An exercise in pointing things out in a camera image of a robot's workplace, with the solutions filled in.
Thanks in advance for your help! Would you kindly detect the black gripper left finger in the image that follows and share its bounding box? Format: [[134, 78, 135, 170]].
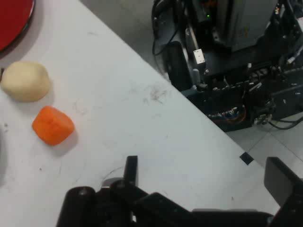
[[56, 155, 193, 227]]

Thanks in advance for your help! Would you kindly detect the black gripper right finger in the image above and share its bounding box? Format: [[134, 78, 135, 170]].
[[263, 157, 303, 227]]

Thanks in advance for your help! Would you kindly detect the orange carrot chunk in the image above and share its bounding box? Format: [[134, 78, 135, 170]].
[[31, 105, 76, 146]]

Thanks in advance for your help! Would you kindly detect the black equipment rack with electronics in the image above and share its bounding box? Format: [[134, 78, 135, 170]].
[[151, 0, 303, 133]]

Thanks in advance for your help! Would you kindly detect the yellow pear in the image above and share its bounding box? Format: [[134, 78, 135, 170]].
[[0, 61, 51, 103]]

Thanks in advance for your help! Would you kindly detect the red round plate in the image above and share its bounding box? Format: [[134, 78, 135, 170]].
[[0, 0, 36, 53]]

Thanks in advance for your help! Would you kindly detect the black cable on rack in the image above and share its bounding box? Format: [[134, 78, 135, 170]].
[[151, 0, 182, 56]]

